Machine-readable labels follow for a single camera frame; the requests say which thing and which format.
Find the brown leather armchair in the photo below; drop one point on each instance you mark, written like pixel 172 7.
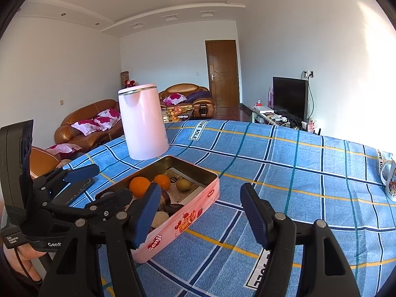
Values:
pixel 188 95

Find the brown leather sofa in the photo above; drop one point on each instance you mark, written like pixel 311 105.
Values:
pixel 65 134

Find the pink electric kettle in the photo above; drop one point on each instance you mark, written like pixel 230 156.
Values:
pixel 142 122

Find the large orange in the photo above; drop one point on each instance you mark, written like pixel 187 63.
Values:
pixel 138 186

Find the small orange tangerine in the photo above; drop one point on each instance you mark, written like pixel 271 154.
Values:
pixel 163 181

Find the left hand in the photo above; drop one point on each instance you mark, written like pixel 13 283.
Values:
pixel 20 260

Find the low tv stand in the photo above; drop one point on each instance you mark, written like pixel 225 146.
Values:
pixel 281 118

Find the pink floral cushion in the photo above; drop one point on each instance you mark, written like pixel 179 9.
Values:
pixel 102 122

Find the dark passion fruit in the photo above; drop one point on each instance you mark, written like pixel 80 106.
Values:
pixel 166 204

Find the white cartoon mug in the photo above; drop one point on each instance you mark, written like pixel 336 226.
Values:
pixel 388 178

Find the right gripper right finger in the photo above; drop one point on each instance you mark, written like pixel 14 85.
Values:
pixel 259 216

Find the brown wooden door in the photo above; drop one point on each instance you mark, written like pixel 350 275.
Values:
pixel 222 63

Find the small brown longan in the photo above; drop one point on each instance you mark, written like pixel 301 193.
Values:
pixel 183 185

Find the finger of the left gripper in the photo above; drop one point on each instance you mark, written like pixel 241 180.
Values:
pixel 80 174
pixel 113 203

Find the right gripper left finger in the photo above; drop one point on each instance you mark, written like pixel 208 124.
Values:
pixel 142 215

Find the black television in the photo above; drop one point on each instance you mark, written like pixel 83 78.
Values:
pixel 290 95

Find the blue plaid tablecloth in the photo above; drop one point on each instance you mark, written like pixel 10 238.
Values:
pixel 238 209

